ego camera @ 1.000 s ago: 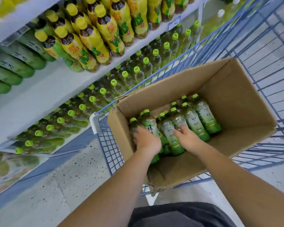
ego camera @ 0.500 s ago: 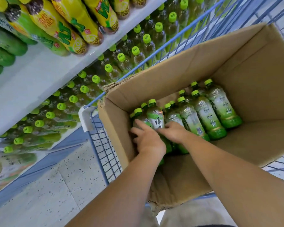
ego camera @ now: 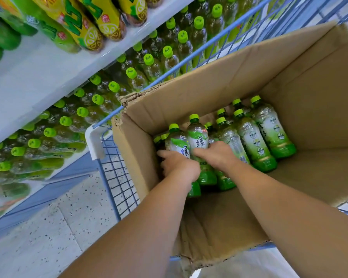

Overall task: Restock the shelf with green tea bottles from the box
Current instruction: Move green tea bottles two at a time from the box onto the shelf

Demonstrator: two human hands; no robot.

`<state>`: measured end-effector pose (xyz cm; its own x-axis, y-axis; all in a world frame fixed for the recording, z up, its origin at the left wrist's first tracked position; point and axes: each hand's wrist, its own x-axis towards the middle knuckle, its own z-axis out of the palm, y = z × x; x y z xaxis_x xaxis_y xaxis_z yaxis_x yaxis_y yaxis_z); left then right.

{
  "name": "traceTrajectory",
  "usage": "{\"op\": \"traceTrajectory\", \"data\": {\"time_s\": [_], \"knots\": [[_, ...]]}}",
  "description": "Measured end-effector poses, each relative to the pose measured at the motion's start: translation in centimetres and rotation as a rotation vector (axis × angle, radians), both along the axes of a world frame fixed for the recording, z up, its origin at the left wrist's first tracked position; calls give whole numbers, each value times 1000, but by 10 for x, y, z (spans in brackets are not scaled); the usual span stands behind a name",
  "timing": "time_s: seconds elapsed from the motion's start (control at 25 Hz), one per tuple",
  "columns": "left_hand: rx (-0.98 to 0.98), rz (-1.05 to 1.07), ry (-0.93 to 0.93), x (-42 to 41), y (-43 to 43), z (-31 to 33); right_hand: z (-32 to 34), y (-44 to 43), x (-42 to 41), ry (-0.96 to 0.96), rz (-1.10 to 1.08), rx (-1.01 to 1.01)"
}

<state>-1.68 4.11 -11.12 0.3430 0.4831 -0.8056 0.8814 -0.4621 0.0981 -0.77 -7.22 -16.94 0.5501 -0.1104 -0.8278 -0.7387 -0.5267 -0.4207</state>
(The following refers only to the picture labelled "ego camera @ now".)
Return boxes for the person's right hand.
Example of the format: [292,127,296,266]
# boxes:
[193,141,242,173]

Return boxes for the person's left hand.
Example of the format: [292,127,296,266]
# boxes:
[157,149,201,192]

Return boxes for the green-capped tea bottle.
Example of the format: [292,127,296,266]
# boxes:
[186,114,218,186]
[164,123,202,198]

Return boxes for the person's right forearm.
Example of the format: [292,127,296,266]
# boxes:
[220,159,348,278]

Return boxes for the person's left forearm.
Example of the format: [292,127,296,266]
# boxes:
[58,176,202,278]

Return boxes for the cluster of green tea bottles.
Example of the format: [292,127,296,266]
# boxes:
[153,95,297,192]

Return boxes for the rows of green-capped drink bottles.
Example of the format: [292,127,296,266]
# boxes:
[0,0,263,188]

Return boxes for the blue shelf plinth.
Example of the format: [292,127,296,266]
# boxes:
[0,152,105,247]

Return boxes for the brown cardboard box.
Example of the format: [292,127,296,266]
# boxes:
[111,21,348,278]

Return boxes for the white shelf board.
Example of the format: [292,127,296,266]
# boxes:
[0,0,198,151]

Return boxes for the row of pale-label green bottles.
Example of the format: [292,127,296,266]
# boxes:
[0,182,32,224]

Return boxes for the green lime label bottle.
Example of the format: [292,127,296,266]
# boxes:
[4,0,82,54]

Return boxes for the blue wire shopping cart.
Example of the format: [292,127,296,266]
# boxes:
[85,0,348,261]

